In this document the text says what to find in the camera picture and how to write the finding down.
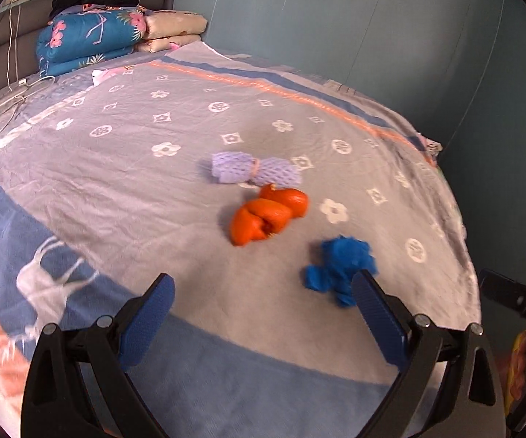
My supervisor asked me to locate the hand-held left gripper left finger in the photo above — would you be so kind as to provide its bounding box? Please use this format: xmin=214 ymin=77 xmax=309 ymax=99
xmin=21 ymin=273 xmax=176 ymax=438

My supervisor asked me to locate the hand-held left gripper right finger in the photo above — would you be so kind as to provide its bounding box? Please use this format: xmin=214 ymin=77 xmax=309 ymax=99
xmin=351 ymin=270 xmax=506 ymax=438

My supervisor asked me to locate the orange snack bag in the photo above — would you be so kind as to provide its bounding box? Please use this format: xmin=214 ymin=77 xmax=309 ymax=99
xmin=503 ymin=328 xmax=526 ymax=416

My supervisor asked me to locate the floral bed sheet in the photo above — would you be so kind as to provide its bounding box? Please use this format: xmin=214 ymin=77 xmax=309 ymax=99
xmin=416 ymin=134 xmax=443 ymax=167

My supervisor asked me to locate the purple foam fruit net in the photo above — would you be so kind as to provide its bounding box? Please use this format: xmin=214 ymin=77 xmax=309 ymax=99
xmin=211 ymin=151 xmax=301 ymax=188

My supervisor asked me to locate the white pink paper scrap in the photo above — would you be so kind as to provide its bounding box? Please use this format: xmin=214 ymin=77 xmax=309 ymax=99
xmin=90 ymin=68 xmax=124 ymax=87

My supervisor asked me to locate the blue floral folded quilt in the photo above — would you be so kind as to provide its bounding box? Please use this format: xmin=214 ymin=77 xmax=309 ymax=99
xmin=37 ymin=4 xmax=148 ymax=76

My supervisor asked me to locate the beige folded quilt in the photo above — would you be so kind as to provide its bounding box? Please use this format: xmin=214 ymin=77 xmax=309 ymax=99
xmin=137 ymin=11 xmax=209 ymax=53

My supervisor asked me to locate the white cable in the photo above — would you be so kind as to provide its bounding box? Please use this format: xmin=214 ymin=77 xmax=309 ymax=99
xmin=0 ymin=0 xmax=58 ymax=147

